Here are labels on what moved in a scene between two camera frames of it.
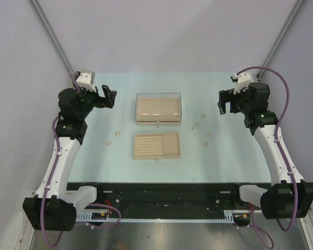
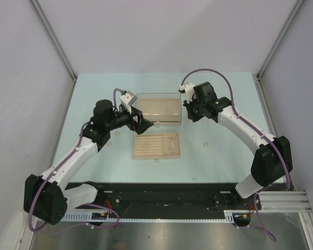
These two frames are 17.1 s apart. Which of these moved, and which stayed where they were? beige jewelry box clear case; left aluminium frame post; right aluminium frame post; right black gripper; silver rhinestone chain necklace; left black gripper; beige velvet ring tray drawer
Moved: silver rhinestone chain necklace; right black gripper; left black gripper
Stayed: beige velvet ring tray drawer; left aluminium frame post; right aluminium frame post; beige jewelry box clear case
